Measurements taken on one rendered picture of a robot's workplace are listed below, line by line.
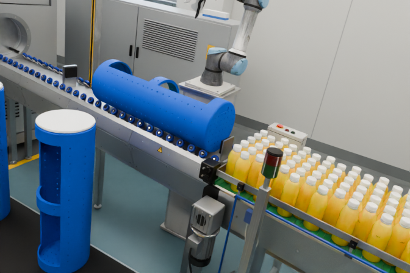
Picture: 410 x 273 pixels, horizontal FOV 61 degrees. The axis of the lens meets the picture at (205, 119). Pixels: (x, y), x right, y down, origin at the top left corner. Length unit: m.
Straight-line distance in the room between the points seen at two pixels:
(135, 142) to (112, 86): 0.36
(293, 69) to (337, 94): 0.61
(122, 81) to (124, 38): 1.98
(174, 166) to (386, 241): 1.05
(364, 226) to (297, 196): 0.28
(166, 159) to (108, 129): 0.47
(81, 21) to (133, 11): 0.78
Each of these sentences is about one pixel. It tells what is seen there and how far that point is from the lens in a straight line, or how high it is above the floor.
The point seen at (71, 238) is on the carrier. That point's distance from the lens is 2.10.
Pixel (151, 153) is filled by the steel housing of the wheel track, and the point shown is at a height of 0.84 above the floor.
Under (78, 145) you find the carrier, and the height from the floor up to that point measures 0.96.
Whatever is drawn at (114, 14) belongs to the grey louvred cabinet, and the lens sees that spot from 4.10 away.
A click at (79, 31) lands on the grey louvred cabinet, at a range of 4.50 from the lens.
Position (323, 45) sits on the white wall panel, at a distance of 4.40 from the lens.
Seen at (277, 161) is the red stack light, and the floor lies 1.23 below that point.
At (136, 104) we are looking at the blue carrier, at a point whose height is 1.09.
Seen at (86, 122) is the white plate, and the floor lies 1.04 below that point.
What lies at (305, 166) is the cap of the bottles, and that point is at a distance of 1.64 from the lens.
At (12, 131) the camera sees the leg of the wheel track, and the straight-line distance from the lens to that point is 3.43.
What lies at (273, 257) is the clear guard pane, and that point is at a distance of 1.62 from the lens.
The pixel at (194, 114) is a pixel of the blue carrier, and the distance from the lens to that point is 1.75.
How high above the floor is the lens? 1.79
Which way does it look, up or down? 21 degrees down
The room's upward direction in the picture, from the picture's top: 10 degrees clockwise
